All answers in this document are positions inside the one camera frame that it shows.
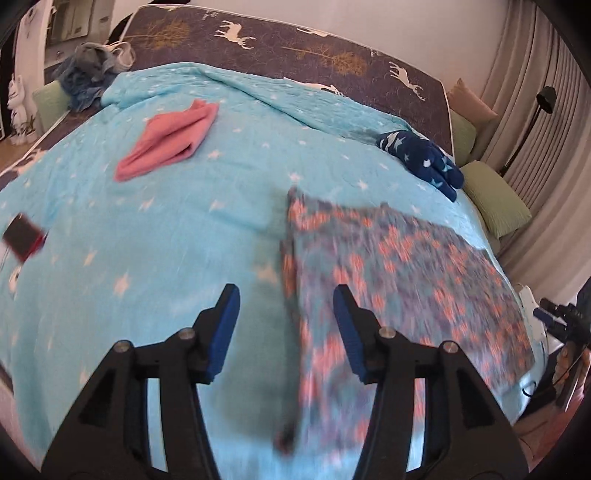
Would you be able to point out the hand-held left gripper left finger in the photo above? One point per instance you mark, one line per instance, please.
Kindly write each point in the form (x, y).
(224, 332)

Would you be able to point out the small green pillow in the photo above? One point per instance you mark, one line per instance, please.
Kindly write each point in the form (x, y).
(461, 134)

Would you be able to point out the navy printed folded garment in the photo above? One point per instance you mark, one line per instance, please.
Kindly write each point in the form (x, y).
(425, 159)

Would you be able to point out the person's right hand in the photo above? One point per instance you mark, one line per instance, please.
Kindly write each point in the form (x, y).
(564, 362)

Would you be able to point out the white bag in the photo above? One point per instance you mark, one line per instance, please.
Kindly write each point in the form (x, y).
(122, 55)

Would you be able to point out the pink pillow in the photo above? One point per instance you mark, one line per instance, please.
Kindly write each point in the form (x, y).
(471, 101)

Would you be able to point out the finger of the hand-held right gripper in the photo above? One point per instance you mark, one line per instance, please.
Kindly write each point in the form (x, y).
(551, 306)
(545, 318)

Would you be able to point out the deer print mattress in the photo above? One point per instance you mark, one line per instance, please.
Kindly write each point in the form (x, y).
(277, 37)

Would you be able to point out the white cat figurine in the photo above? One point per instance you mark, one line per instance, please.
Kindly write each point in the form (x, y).
(18, 106)

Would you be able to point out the floral print garment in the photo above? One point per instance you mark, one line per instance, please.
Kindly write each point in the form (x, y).
(406, 277)

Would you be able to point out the black floor lamp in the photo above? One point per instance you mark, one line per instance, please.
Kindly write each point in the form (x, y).
(548, 98)

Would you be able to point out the pink folded cloth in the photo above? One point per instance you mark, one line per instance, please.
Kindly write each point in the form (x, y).
(171, 136)

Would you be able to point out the beige curtain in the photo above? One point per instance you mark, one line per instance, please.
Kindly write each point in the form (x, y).
(531, 37)

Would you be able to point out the green cushion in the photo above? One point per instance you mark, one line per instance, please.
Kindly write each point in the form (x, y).
(48, 104)

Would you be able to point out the white cabinet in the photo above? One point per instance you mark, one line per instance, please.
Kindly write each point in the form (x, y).
(69, 23)

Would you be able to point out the pile of blue clothes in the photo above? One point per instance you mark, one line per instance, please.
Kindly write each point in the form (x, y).
(83, 83)

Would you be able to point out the turquoise star blanket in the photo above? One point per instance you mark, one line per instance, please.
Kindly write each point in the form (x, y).
(161, 230)

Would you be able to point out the large green pillow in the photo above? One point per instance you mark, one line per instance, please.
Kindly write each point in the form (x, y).
(498, 198)

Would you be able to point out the dark cloth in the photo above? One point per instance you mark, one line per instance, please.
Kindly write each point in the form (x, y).
(115, 32)

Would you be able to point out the red and black flat device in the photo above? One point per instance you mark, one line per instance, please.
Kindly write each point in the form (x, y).
(21, 233)

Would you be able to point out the white power strip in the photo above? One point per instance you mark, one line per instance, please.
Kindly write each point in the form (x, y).
(540, 346)

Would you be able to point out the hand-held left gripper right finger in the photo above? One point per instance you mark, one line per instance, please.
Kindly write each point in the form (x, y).
(351, 332)

